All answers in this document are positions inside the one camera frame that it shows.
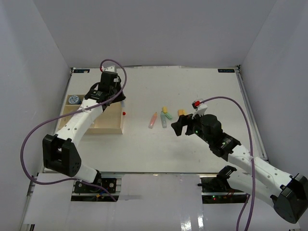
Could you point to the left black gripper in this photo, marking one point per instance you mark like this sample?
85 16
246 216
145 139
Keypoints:
121 97

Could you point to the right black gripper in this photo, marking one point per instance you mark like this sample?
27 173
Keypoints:
185 121

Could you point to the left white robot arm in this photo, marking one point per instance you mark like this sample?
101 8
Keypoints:
60 152

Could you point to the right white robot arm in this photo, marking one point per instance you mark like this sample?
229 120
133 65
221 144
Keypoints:
286 193

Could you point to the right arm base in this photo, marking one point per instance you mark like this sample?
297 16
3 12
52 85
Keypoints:
215 191

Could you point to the orange highlighter cap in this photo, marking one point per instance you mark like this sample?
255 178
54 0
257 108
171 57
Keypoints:
181 112

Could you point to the green highlighter cap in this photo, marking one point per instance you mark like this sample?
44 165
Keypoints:
169 116

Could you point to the green highlighter pen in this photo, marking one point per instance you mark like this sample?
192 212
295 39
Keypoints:
163 120

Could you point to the yellow highlighter cap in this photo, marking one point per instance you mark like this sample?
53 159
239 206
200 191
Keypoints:
164 110

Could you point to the orange highlighter pen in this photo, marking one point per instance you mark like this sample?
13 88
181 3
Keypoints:
153 120

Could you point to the left table logo sticker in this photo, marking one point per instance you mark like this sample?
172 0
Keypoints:
81 71

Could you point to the table logo sticker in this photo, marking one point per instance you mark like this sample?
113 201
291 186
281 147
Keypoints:
223 70
81 71

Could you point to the beige wooden organizer tray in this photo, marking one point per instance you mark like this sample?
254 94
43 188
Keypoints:
109 122

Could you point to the blue white ink jar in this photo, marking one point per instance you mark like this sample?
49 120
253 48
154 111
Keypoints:
73 100

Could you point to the right table logo sticker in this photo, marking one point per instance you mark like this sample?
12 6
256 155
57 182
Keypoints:
223 70

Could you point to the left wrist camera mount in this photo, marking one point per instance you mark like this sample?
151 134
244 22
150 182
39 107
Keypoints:
109 69

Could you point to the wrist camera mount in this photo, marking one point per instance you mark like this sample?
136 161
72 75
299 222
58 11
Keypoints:
109 69
200 107

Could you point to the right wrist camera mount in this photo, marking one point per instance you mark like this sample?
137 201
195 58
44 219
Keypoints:
200 107

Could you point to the aluminium table rail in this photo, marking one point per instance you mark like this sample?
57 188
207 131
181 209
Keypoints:
258 146

